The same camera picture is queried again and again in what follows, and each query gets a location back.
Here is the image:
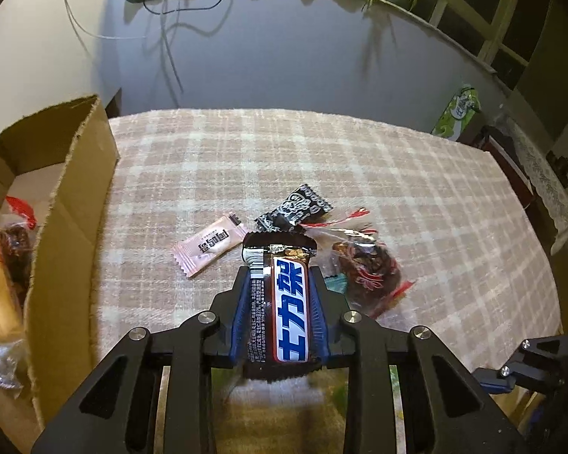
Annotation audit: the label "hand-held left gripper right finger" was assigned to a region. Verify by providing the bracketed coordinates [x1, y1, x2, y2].
[307, 265, 531, 454]

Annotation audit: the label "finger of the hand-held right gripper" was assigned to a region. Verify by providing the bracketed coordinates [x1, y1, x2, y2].
[471, 335, 568, 397]

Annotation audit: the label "clear bag of brown dates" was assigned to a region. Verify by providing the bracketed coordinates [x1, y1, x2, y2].
[0, 195, 41, 294]

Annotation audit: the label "plaid tablecloth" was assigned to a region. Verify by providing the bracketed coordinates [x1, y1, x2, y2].
[87, 108, 564, 454]

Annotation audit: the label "pale green candy packet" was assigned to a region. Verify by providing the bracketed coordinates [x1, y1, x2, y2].
[324, 274, 348, 296]

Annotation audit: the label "blue label chocolate bar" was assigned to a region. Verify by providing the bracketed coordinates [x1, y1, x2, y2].
[240, 232, 325, 381]

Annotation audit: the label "dark red box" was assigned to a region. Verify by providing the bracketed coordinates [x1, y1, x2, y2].
[473, 125, 535, 209]

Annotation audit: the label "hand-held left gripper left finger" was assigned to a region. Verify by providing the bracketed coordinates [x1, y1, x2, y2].
[31, 265, 266, 454]

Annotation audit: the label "black patterned candy packet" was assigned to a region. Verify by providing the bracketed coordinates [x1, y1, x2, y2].
[254, 183, 336, 235]

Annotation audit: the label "white cable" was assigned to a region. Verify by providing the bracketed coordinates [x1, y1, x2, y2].
[59, 0, 185, 98]

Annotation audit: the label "window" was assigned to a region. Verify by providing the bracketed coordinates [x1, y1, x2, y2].
[426, 0, 568, 100]

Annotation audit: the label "white lace cloth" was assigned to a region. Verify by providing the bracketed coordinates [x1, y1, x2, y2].
[499, 116, 568, 256]

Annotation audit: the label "clear red-edged bag dark snacks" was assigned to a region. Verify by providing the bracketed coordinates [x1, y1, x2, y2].
[307, 207, 416, 319]

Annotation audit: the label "white cabinet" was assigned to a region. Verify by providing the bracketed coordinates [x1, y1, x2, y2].
[0, 0, 124, 152]

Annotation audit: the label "pink candy packet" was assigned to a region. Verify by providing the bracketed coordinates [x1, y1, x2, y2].
[171, 214, 248, 279]

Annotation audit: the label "cardboard box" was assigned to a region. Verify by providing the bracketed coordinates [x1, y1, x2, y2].
[0, 95, 120, 436]

